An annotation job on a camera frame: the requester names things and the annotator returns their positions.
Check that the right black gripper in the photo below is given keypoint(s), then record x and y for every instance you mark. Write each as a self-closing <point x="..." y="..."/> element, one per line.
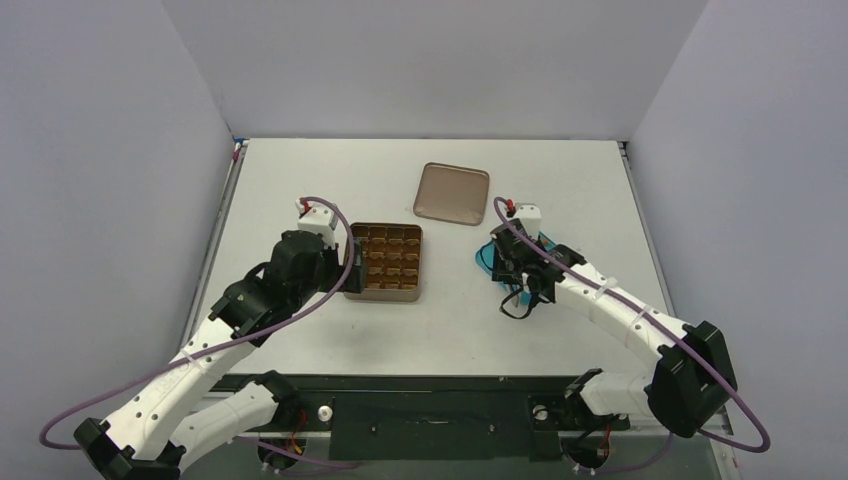
<point x="506" y="258"/>

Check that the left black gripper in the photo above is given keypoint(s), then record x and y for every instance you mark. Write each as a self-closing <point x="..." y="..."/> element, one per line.
<point x="354" y="281"/>

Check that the gold cookie tin box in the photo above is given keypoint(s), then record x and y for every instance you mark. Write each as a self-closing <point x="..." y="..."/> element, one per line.
<point x="393" y="257"/>

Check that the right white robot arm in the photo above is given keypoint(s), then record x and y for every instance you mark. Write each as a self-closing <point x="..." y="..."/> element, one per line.
<point x="684" y="371"/>

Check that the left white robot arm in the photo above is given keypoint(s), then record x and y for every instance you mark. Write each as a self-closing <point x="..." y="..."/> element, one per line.
<point x="157" y="435"/>

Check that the brown tin lid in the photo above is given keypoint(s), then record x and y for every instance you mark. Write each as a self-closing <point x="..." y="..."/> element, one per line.
<point x="452" y="194"/>

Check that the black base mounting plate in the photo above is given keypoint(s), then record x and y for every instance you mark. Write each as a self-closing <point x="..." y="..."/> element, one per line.
<point x="439" y="417"/>

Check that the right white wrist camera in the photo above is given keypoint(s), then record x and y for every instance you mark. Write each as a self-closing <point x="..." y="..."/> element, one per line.
<point x="529" y="216"/>

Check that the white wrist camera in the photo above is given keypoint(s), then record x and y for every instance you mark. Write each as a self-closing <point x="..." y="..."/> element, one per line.
<point x="529" y="216"/>
<point x="319" y="219"/>

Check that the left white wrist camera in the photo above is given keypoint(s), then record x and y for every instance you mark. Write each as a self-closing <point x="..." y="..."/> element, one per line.
<point x="319" y="219"/>

